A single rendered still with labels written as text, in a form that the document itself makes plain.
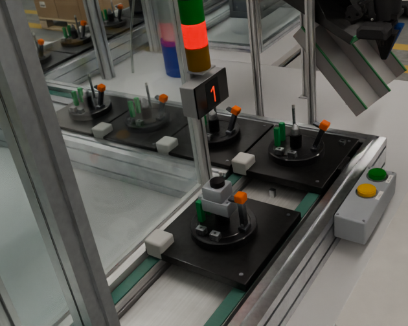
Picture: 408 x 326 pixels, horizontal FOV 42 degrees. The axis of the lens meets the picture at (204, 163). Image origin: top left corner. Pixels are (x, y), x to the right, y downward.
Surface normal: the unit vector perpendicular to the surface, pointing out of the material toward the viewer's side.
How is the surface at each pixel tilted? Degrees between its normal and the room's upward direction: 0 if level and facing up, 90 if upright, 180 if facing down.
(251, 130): 0
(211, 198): 90
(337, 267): 0
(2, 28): 90
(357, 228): 90
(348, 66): 45
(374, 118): 0
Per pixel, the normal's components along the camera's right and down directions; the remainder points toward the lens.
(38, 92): 0.83, 0.20
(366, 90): 0.41, -0.40
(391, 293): -0.13, -0.85
